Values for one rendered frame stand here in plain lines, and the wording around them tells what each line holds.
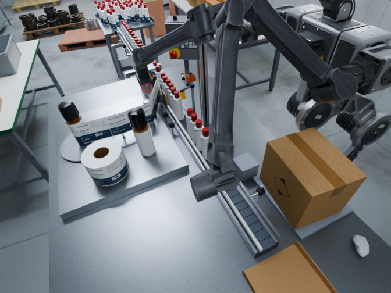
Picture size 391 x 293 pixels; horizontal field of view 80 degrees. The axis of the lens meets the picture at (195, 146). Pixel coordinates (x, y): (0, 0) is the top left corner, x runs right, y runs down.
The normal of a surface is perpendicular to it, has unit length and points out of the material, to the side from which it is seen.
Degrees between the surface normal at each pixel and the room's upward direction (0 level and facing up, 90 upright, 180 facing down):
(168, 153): 0
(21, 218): 0
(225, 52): 50
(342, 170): 0
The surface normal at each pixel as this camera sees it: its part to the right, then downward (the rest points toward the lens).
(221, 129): 0.18, -0.16
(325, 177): -0.07, -0.69
